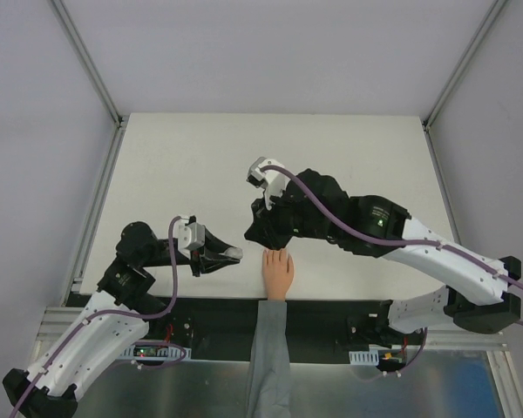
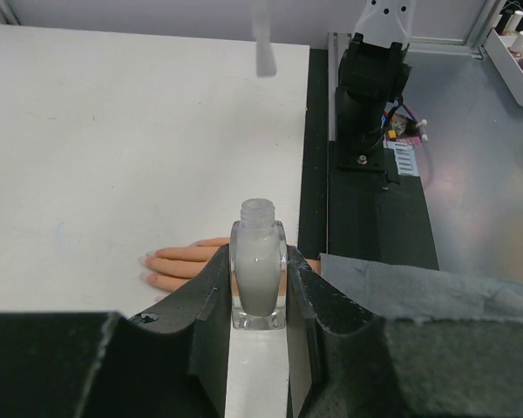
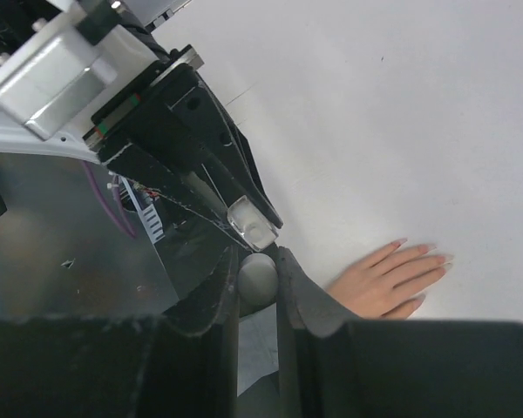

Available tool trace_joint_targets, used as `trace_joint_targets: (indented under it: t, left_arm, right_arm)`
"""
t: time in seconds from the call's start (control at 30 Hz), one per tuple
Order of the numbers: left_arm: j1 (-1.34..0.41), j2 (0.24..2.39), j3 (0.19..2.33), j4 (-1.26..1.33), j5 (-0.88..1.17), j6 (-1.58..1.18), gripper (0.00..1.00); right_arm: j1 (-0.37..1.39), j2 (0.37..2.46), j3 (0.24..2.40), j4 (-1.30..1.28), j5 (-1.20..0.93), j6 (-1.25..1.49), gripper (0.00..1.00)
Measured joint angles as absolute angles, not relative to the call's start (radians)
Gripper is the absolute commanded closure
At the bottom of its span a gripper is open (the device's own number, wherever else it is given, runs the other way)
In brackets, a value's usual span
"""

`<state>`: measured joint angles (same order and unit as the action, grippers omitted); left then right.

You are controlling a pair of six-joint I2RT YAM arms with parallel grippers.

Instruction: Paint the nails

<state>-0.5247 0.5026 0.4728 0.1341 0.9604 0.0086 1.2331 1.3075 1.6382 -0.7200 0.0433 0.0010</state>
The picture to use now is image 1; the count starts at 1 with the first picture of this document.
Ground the clear nail polish bottle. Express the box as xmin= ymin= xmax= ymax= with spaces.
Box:
xmin=224 ymin=246 xmax=243 ymax=260

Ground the grey sleeved forearm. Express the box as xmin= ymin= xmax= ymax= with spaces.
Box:
xmin=246 ymin=300 xmax=292 ymax=417

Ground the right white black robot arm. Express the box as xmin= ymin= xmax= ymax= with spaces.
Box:
xmin=244 ymin=158 xmax=521 ymax=344

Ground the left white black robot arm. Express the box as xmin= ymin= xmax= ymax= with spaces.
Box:
xmin=3 ymin=216 xmax=242 ymax=417

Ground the mannequin hand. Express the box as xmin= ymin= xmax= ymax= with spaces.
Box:
xmin=261 ymin=249 xmax=295 ymax=301

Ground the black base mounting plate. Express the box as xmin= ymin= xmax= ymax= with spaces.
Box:
xmin=65 ymin=293 xmax=485 ymax=362

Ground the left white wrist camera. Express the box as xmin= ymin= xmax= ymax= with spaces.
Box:
xmin=177 ymin=215 xmax=206 ymax=253

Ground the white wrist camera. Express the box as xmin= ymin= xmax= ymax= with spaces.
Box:
xmin=177 ymin=215 xmax=206 ymax=253
xmin=247 ymin=157 xmax=289 ymax=210

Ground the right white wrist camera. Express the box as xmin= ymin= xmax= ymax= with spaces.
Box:
xmin=247 ymin=157 xmax=289 ymax=210

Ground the left white cable duct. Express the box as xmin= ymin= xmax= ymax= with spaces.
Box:
xmin=118 ymin=343 xmax=191 ymax=362

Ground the white cable duct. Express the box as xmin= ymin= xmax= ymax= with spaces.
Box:
xmin=118 ymin=343 xmax=191 ymax=362
xmin=349 ymin=348 xmax=379 ymax=367

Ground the right white cable duct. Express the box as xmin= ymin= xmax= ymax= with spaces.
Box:
xmin=349 ymin=348 xmax=379 ymax=367

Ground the right aluminium frame post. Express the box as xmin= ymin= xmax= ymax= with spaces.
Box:
xmin=422 ymin=0 xmax=511 ymax=132

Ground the aluminium frame post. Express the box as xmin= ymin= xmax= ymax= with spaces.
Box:
xmin=47 ymin=0 xmax=125 ymax=128
xmin=422 ymin=0 xmax=511 ymax=132

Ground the left aluminium frame post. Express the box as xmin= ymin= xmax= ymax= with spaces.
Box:
xmin=47 ymin=0 xmax=125 ymax=128

